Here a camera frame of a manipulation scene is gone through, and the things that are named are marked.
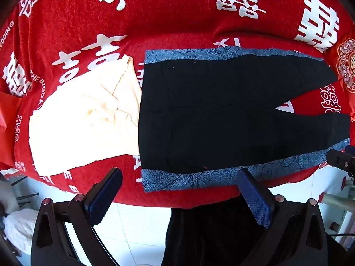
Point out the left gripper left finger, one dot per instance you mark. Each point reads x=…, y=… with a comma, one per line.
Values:
x=51, y=244

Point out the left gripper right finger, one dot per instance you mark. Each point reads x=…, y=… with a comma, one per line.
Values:
x=255, y=196

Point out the black pants with blue trim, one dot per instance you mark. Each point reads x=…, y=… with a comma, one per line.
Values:
x=208, y=113

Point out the white fluffy cloth on floor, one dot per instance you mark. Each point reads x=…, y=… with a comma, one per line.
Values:
x=19, y=228

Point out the person's black trousers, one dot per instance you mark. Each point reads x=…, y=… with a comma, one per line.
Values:
x=227, y=233

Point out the red embroidered cushion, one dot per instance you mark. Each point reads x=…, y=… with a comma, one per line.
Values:
x=340, y=58

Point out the folded white garment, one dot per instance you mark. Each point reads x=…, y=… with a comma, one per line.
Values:
x=90, y=118

